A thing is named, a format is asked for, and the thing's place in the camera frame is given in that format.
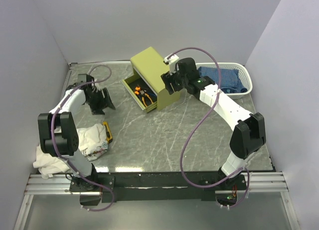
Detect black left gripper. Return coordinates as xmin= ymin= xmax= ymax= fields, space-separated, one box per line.
xmin=85 ymin=88 xmax=115 ymax=115

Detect green metal drawer cabinet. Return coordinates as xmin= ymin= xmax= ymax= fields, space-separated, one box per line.
xmin=122 ymin=47 xmax=180 ymax=113

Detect yellow black pliers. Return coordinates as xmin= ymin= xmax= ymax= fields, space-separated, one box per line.
xmin=139 ymin=92 xmax=154 ymax=107

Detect yellow utility knife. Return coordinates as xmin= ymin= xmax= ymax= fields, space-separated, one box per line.
xmin=102 ymin=121 xmax=113 ymax=143

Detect orange black pliers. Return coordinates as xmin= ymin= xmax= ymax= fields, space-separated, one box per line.
xmin=134 ymin=85 xmax=148 ymax=97

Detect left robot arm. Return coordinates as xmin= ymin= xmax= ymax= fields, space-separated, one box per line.
xmin=37 ymin=74 xmax=115 ymax=191

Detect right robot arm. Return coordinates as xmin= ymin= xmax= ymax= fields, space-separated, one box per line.
xmin=161 ymin=54 xmax=266 ymax=190

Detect white cloth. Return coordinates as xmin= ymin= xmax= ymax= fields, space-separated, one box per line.
xmin=33 ymin=123 xmax=109 ymax=179

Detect blue checkered cloth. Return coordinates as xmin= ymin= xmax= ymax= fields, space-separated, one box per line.
xmin=198 ymin=66 xmax=247 ymax=94

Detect white plastic basket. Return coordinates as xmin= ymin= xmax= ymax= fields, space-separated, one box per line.
xmin=196 ymin=63 xmax=252 ymax=100

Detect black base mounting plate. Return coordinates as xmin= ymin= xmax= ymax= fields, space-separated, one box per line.
xmin=69 ymin=171 xmax=247 ymax=206

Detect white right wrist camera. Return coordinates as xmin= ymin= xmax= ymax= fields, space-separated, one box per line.
xmin=163 ymin=54 xmax=179 ymax=75

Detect aluminium frame rail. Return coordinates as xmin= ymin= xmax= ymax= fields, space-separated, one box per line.
xmin=24 ymin=172 xmax=288 ymax=195

